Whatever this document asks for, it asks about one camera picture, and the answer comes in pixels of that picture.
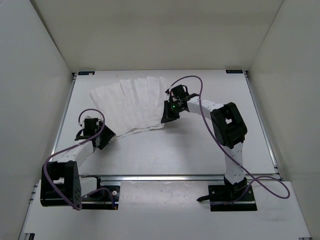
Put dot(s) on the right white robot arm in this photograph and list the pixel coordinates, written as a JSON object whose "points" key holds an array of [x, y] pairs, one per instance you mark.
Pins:
{"points": [[229, 129]]}

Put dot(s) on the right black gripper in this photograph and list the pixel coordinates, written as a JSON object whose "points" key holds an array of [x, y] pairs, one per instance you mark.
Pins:
{"points": [[167, 116]]}

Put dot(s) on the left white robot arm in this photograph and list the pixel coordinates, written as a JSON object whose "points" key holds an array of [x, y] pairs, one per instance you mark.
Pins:
{"points": [[61, 184]]}

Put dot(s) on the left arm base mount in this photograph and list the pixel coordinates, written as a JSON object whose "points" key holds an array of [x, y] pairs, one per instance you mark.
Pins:
{"points": [[99, 194]]}

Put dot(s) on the blue corner label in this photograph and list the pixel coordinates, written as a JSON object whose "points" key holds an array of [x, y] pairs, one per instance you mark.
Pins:
{"points": [[86, 73], [234, 71]]}

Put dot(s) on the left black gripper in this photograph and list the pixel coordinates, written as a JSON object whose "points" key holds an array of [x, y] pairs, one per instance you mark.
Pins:
{"points": [[109, 134]]}

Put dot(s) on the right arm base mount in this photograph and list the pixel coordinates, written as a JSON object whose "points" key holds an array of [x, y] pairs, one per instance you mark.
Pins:
{"points": [[221, 199]]}

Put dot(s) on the right blue corner label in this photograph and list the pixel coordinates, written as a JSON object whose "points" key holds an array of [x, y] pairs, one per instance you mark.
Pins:
{"points": [[234, 71]]}

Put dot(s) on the white pleated skirt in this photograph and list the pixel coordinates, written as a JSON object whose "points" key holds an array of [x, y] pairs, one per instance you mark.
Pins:
{"points": [[132, 106]]}

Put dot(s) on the aluminium table frame rail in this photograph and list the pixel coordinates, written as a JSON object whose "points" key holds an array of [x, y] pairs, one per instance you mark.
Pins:
{"points": [[163, 172]]}

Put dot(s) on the left blue corner label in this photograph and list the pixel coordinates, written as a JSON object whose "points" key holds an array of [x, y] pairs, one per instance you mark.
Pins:
{"points": [[86, 73]]}

